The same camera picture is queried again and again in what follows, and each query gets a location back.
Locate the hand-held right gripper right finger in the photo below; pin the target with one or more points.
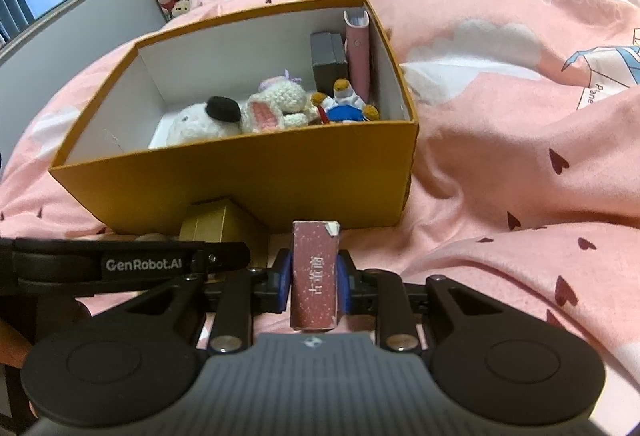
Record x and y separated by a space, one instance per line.
345 283

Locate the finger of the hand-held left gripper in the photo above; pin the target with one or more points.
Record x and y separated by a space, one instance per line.
140 263

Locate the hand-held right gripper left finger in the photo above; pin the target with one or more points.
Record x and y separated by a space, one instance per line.
285 281

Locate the dark red patterned box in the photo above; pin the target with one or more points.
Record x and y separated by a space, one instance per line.
315 276

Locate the gold box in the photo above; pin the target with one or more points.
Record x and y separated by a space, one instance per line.
220 226

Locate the orange cardboard box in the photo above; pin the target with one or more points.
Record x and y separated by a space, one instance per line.
240 176

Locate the white plush toy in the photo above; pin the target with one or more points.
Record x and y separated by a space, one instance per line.
195 124

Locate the small blue orange doll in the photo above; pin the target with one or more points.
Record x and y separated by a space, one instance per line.
345 109

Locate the white pink crocheted bunny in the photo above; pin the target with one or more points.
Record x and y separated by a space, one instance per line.
280 104

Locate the black box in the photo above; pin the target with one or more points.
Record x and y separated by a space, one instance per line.
327 59

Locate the pink box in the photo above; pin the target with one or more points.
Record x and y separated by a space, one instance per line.
358 56

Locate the person's left forearm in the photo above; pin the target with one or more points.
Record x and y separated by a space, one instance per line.
12 333

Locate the pink printed blanket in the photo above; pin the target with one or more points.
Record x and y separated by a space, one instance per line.
500 116

